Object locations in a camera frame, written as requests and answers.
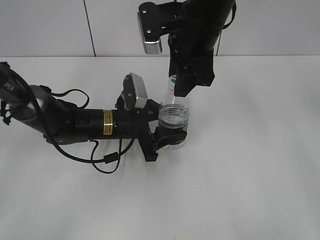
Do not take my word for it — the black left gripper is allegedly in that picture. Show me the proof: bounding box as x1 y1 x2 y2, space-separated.
114 97 187 162

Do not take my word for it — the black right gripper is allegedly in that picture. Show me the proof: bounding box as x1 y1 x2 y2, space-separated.
168 24 216 97

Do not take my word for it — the white green bottle cap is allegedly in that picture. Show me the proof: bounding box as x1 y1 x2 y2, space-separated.
168 74 177 92

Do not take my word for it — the clear plastic water bottle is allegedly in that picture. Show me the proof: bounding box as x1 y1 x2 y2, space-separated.
158 87 191 152

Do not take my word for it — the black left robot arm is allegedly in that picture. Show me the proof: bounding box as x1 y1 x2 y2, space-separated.
0 62 187 162

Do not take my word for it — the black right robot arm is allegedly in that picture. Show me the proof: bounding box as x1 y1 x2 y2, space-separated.
168 0 237 97

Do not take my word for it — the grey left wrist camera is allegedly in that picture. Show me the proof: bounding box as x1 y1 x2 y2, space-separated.
122 72 148 111

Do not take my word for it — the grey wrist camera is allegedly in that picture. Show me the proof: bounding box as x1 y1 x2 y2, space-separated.
122 72 148 111
137 1 185 55

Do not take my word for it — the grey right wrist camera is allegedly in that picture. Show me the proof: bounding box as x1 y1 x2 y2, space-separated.
137 1 185 55

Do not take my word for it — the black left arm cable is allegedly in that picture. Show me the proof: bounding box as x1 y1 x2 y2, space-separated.
14 74 136 174

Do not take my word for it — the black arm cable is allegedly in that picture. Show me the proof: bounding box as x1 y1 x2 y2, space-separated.
214 2 237 58
14 74 136 174

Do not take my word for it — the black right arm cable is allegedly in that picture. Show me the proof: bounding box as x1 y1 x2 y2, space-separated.
214 2 237 58

